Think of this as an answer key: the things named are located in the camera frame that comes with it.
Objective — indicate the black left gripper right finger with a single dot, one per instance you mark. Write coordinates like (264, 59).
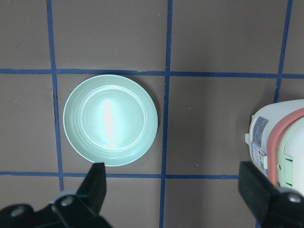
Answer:
(272, 207)

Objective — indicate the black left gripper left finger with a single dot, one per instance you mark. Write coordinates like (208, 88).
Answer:
(75, 210)

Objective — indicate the white rice cooker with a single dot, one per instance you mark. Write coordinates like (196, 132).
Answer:
(276, 143)

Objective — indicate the left green plate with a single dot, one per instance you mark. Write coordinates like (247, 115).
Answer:
(110, 119)

